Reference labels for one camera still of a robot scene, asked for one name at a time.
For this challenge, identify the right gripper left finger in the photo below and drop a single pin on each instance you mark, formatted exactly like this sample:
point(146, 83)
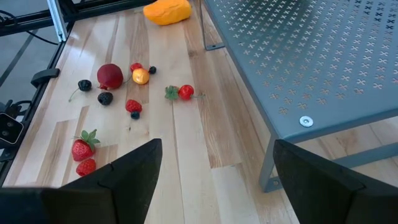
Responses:
point(136, 186)

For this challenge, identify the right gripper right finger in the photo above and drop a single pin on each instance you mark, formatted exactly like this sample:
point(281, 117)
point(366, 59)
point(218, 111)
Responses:
point(311, 186)

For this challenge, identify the small yellow-orange peach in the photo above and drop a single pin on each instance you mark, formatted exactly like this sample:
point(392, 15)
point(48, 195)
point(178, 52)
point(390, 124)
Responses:
point(140, 76)

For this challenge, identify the dark red pomegranate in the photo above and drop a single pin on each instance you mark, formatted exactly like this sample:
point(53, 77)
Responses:
point(109, 76)

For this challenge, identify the red cherry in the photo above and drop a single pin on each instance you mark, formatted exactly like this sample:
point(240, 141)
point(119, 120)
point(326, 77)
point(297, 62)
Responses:
point(186, 92)
point(136, 66)

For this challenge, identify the red raspberry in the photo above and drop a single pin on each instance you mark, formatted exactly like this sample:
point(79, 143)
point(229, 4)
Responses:
point(133, 105)
point(86, 167)

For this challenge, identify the large red strawberry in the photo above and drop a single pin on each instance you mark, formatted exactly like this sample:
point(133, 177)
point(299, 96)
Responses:
point(81, 151)

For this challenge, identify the blueberry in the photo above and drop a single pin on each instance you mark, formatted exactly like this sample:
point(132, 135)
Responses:
point(152, 70)
point(135, 115)

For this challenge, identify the blackberry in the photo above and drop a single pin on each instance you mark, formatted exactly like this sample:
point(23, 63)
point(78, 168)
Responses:
point(105, 98)

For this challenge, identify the black cherry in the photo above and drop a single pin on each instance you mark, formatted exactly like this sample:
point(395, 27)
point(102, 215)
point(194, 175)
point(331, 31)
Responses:
point(84, 85)

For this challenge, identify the grey perforated metal shelf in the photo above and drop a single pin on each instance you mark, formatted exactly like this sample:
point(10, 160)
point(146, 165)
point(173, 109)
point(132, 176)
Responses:
point(311, 62)

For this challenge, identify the small black depth camera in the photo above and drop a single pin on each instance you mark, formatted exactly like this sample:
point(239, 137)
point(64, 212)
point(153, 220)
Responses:
point(9, 129)

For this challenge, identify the black frame clamp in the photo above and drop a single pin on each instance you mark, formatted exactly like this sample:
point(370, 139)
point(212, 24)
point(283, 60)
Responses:
point(45, 75)

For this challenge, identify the silver aluminium frame post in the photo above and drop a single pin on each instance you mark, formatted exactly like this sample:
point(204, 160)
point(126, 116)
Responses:
point(57, 21)

